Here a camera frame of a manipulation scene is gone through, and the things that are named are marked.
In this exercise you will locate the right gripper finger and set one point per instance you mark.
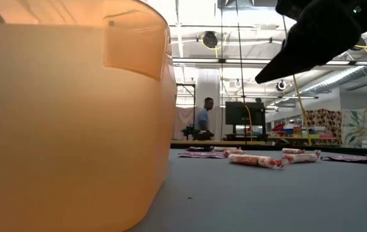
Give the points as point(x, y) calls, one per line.
point(312, 45)

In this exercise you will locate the Smarties candy roll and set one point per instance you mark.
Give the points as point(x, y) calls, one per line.
point(254, 160)
point(302, 158)
point(224, 149)
point(233, 152)
point(292, 150)

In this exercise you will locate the purple Skittles packet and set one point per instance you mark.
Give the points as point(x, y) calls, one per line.
point(201, 155)
point(351, 158)
point(199, 149)

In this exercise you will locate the black tabletop robot arm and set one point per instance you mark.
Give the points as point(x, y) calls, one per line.
point(190, 131)

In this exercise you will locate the brown dotted cloth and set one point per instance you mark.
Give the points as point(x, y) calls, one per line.
point(323, 120)

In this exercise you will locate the long ceiling light bar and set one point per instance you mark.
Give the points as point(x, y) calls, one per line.
point(222, 60)
point(251, 96)

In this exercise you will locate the stacked coloured boxes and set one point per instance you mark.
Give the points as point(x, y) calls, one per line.
point(297, 130)

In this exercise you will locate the red container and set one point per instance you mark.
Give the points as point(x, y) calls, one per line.
point(278, 128)

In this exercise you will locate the blue storage box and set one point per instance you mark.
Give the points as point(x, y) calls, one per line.
point(288, 132)

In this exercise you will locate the floral print cloth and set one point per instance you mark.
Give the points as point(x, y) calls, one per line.
point(360, 125)

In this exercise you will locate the long work table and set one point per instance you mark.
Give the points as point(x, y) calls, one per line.
point(286, 138)

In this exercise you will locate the black monitor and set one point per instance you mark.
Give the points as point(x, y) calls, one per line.
point(243, 113)

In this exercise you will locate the white round column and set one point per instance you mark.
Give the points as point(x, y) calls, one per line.
point(207, 87)

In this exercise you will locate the black monitor stand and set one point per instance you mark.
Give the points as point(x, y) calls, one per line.
point(244, 137)

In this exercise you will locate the person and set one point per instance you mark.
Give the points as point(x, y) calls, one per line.
point(203, 119)

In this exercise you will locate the pink hanging cloth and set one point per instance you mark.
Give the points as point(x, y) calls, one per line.
point(183, 119)

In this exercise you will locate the orange plastic bin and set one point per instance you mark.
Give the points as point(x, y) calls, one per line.
point(74, 129)

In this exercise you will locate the silver ceiling duct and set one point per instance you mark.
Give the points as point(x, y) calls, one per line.
point(331, 80)

